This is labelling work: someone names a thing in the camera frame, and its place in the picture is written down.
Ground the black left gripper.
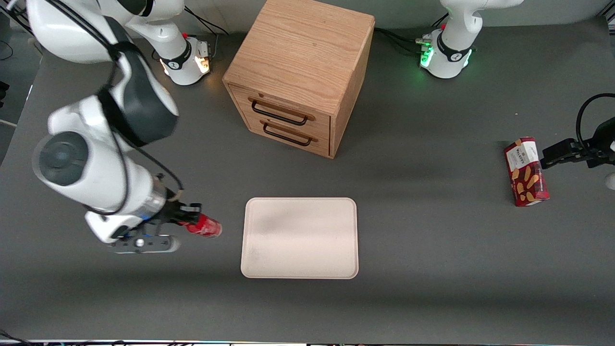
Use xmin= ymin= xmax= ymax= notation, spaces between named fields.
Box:
xmin=542 ymin=120 xmax=615 ymax=169

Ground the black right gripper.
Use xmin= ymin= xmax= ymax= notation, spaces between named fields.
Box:
xmin=161 ymin=201 xmax=202 ymax=225

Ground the beige rectangular tray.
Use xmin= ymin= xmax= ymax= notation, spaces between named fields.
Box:
xmin=240 ymin=197 xmax=360 ymax=280

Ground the red tartan shortbread box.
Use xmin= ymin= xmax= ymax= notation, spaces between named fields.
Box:
xmin=504 ymin=137 xmax=551 ymax=207

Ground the wooden drawer front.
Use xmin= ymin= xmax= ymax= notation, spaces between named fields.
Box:
xmin=244 ymin=114 xmax=332 ymax=158
xmin=229 ymin=85 xmax=332 ymax=137

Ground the wooden drawer cabinet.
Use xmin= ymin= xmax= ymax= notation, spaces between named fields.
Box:
xmin=222 ymin=0 xmax=376 ymax=159

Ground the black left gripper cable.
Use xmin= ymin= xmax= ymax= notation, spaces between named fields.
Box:
xmin=576 ymin=94 xmax=615 ymax=149

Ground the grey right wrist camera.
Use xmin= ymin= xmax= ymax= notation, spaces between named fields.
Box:
xmin=108 ymin=235 xmax=181 ymax=254

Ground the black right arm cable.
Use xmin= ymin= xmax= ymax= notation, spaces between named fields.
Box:
xmin=46 ymin=0 xmax=185 ymax=216

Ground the black drawer handle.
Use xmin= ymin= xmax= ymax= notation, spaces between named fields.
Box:
xmin=260 ymin=120 xmax=319 ymax=147
xmin=248 ymin=98 xmax=316 ymax=126

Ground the black right base cable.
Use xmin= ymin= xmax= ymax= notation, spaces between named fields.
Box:
xmin=184 ymin=6 xmax=226 ymax=38

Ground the black base cable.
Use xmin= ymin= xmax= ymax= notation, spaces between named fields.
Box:
xmin=374 ymin=26 xmax=431 ymax=54
xmin=184 ymin=6 xmax=226 ymax=38

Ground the black left base cable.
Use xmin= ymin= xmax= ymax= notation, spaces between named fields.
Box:
xmin=374 ymin=26 xmax=431 ymax=54

